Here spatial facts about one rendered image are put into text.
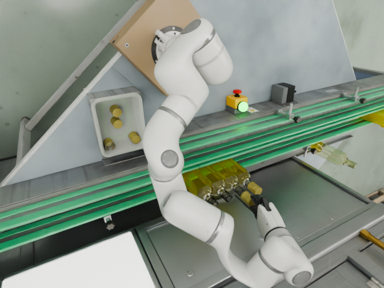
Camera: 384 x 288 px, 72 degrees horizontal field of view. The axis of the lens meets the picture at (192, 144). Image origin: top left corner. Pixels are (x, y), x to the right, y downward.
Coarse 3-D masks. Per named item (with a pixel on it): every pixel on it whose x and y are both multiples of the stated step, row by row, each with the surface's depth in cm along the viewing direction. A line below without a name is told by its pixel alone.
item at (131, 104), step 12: (120, 96) 90; (132, 96) 92; (96, 108) 95; (108, 108) 97; (120, 108) 99; (132, 108) 102; (96, 120) 90; (108, 120) 99; (132, 120) 104; (144, 120) 98; (108, 132) 101; (120, 132) 103; (120, 144) 103; (132, 144) 103; (108, 156) 97
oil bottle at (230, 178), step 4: (212, 164) 108; (216, 164) 108; (220, 164) 107; (212, 168) 106; (216, 168) 105; (220, 168) 105; (224, 168) 105; (216, 172) 103; (220, 172) 102; (224, 172) 102; (228, 172) 102; (232, 172) 102; (220, 176) 101; (224, 176) 100; (228, 176) 100; (232, 176) 100; (236, 176) 100; (224, 180) 99; (228, 180) 98; (232, 180) 98; (236, 180) 99; (228, 184) 98; (232, 184) 98; (228, 188) 99
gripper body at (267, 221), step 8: (264, 208) 80; (272, 208) 80; (264, 216) 78; (272, 216) 77; (280, 216) 78; (264, 224) 78; (272, 224) 75; (280, 224) 75; (264, 232) 79; (264, 240) 76
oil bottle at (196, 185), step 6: (186, 174) 102; (192, 174) 102; (198, 174) 102; (186, 180) 101; (192, 180) 99; (198, 180) 99; (204, 180) 99; (186, 186) 103; (192, 186) 97; (198, 186) 95; (204, 186) 95; (210, 186) 96; (192, 192) 99; (198, 192) 94; (204, 192) 93; (210, 192) 94
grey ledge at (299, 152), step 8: (336, 136) 158; (344, 136) 162; (352, 136) 164; (328, 144) 155; (296, 152) 145; (304, 152) 148; (272, 160) 138; (280, 160) 141; (248, 168) 131; (256, 168) 134
